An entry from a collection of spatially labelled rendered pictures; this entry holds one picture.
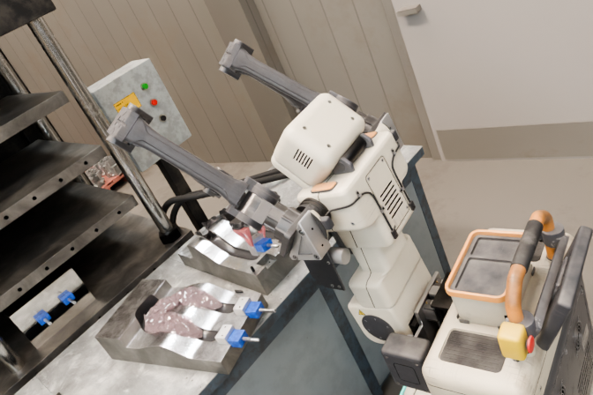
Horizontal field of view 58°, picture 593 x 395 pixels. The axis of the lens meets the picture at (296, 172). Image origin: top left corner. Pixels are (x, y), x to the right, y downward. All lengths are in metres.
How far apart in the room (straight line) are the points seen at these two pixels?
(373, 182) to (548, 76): 1.94
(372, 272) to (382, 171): 0.30
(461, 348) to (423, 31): 2.16
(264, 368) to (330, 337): 0.31
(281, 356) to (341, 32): 2.23
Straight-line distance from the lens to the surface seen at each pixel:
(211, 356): 1.63
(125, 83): 2.41
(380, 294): 1.50
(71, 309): 2.35
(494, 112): 3.32
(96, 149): 2.29
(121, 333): 1.84
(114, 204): 2.38
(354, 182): 1.27
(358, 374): 2.22
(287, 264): 1.82
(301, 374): 1.98
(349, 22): 3.46
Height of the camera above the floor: 1.86
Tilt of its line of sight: 26 degrees down
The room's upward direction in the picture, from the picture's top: 25 degrees counter-clockwise
